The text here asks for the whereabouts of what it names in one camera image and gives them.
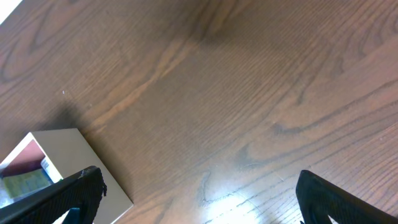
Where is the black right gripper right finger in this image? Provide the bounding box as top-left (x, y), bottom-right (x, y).
top-left (295, 170), bottom-right (397, 224)

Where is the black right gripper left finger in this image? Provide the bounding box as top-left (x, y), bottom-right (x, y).
top-left (1, 166), bottom-right (107, 224)

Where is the green white soap packet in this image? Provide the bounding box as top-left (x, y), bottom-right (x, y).
top-left (1, 158), bottom-right (53, 206)

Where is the white box with pink interior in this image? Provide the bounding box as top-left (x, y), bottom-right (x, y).
top-left (1, 128), bottom-right (134, 224)

